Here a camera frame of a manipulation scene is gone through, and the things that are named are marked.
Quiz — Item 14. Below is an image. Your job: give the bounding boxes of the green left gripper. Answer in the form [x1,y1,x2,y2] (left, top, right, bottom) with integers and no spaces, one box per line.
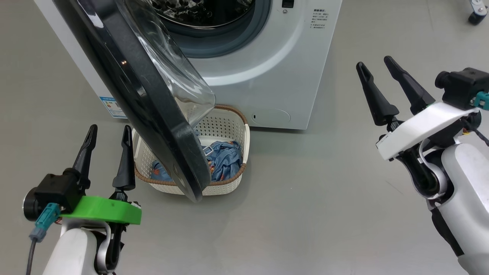
[59,124,142,225]

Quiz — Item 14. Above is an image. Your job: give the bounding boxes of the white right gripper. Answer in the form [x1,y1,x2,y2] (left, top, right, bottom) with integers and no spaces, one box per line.
[356,55,480,161]

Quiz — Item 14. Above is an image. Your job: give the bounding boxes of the black round glass washer door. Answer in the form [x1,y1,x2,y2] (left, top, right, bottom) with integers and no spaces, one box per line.
[51,0,217,203]

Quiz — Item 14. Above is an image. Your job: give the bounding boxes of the blue cartoon print pajama pants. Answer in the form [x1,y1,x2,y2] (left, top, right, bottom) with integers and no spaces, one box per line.
[201,140,244,182]

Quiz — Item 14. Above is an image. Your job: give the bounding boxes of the white front-load washing machine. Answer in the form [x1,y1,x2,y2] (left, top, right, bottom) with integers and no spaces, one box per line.
[32,0,343,131]

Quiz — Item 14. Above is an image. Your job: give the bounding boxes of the blue energy label sticker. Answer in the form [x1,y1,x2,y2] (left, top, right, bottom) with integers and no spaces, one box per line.
[99,96,128,119]

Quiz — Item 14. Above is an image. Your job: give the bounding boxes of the white perforated laundry basket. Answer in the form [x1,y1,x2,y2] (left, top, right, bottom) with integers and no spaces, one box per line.
[131,104,251,197]

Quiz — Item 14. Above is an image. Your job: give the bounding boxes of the left camera cable teal plug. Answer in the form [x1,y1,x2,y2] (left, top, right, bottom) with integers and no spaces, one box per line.
[24,203,62,275]

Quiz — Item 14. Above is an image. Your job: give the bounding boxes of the camera cable teal plug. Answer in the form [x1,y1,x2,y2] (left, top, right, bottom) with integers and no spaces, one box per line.
[473,91,489,112]
[24,203,62,275]

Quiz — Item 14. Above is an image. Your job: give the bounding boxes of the right camera cable teal plug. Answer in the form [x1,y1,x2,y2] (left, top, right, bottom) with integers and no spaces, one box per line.
[473,91,489,112]

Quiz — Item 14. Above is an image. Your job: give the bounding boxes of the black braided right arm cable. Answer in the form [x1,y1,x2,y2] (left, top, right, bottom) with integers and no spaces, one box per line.
[460,118,489,148]

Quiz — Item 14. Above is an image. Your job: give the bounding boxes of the silver bracket leg with caster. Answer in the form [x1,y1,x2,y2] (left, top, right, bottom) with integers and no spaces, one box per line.
[468,0,488,26]

